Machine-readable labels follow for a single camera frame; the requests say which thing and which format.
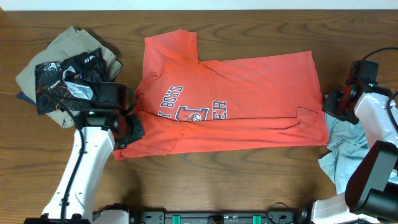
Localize red printed t-shirt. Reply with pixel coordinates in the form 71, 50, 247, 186
113, 30, 329, 160

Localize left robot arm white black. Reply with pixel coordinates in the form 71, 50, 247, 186
24, 109, 144, 224

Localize khaki folded trousers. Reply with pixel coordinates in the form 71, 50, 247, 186
16, 26, 122, 128

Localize light blue grey garment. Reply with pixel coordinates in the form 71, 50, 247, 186
317, 111, 398, 195

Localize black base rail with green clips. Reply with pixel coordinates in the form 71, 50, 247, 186
93, 202, 312, 224

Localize black orange patterned shorts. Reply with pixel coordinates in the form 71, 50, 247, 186
34, 48, 109, 115

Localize dark blue folded garment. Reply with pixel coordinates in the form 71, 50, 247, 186
16, 92, 36, 105

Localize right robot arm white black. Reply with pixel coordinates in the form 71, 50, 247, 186
309, 85, 397, 223

